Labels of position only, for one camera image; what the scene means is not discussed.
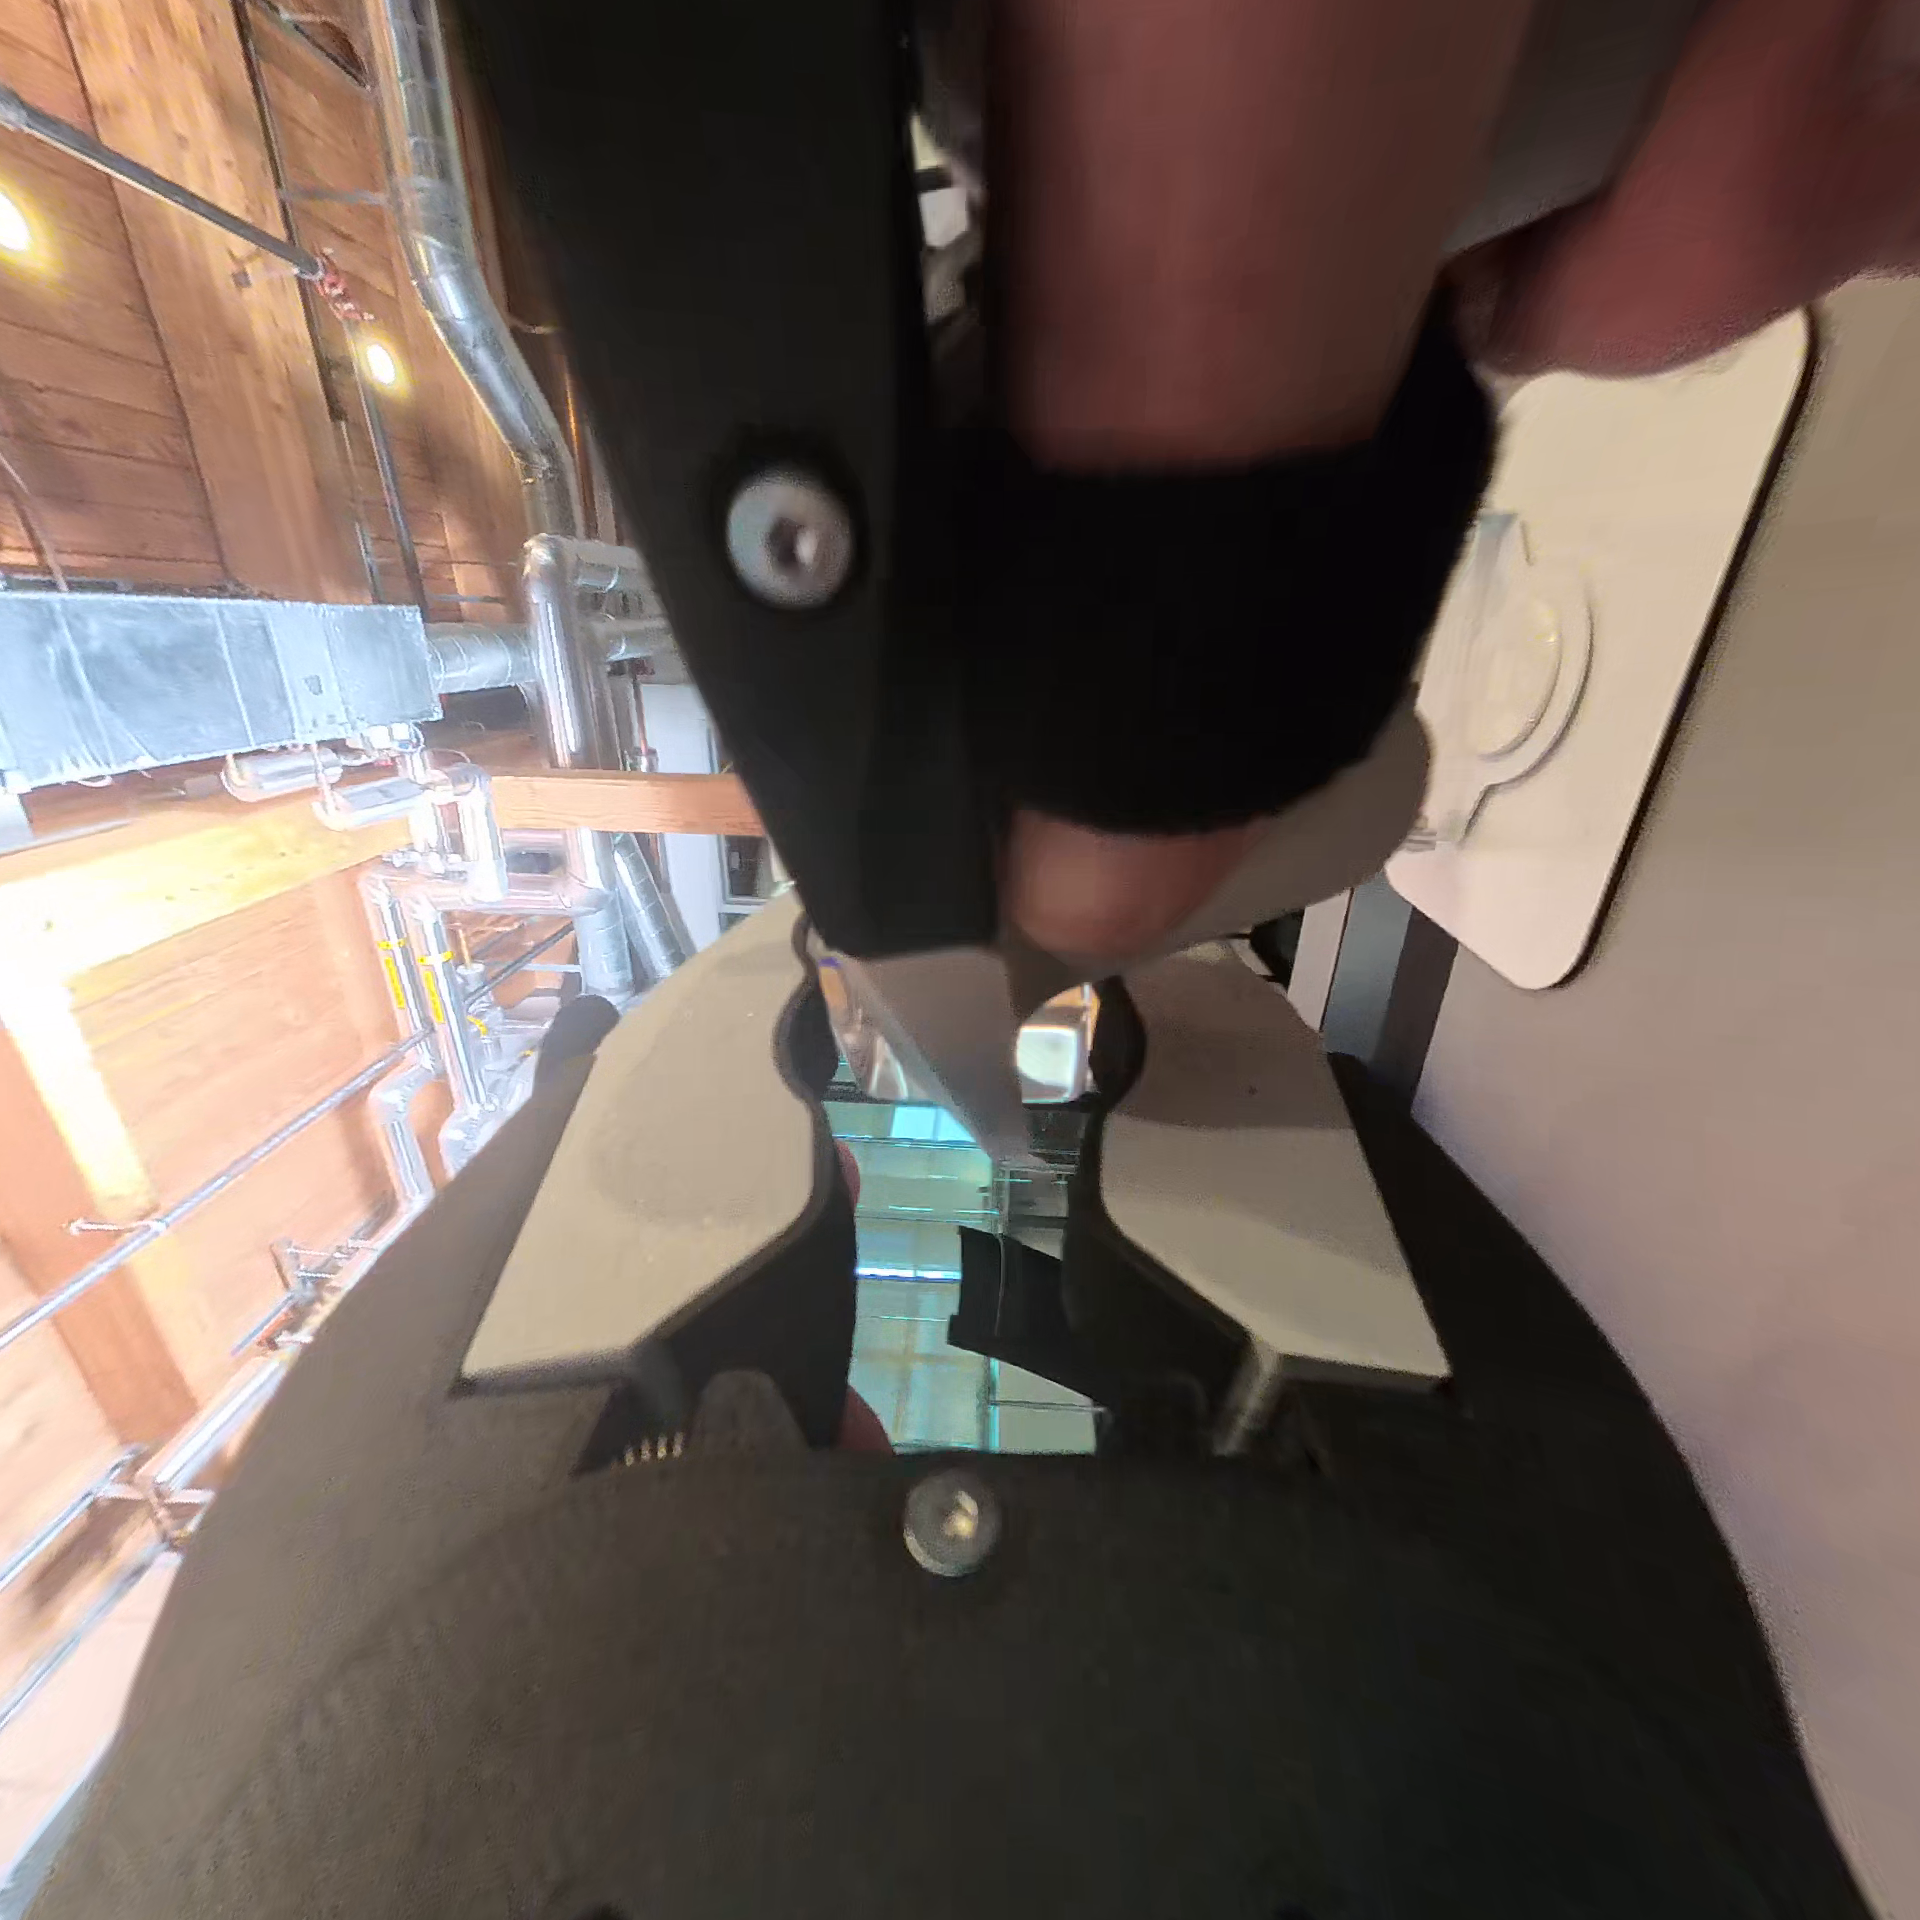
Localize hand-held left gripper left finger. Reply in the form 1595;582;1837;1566
454;914;860;1395

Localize rectangular metal duct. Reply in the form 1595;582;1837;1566
0;587;448;800

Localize white rounded flat pad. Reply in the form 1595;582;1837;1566
1381;304;1820;995

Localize person's right hand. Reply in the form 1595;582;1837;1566
981;0;1920;964

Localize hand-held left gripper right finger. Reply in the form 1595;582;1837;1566
1062;951;1450;1450

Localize round silver duct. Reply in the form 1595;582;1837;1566
375;0;604;523

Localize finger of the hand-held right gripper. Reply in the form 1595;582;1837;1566
840;945;1055;1174

